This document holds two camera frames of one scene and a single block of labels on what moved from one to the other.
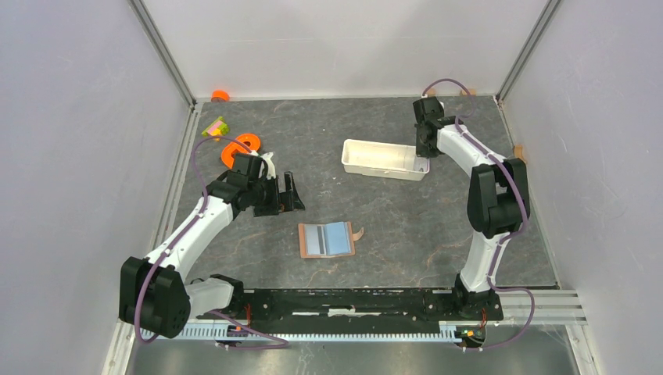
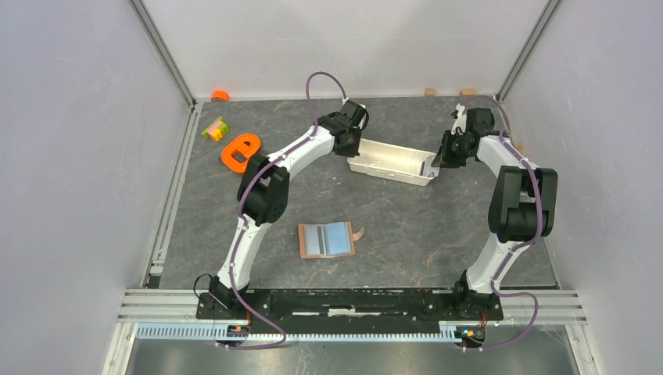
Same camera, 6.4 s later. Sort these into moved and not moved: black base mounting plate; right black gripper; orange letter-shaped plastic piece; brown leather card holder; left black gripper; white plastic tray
Moved: right black gripper; left black gripper
Not moved: brown leather card holder; orange letter-shaped plastic piece; white plastic tray; black base mounting plate
